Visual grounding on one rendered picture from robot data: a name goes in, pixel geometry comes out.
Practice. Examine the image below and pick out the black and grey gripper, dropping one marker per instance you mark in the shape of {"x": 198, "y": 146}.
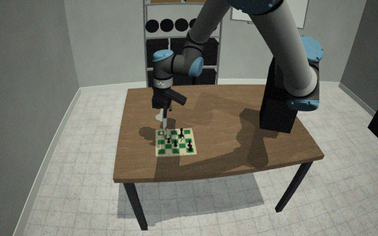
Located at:
{"x": 161, "y": 101}

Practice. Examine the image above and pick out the green and cream chessboard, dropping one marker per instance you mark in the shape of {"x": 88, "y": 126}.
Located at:
{"x": 163, "y": 149}

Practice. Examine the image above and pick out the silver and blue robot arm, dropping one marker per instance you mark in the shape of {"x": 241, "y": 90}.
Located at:
{"x": 274, "y": 20}

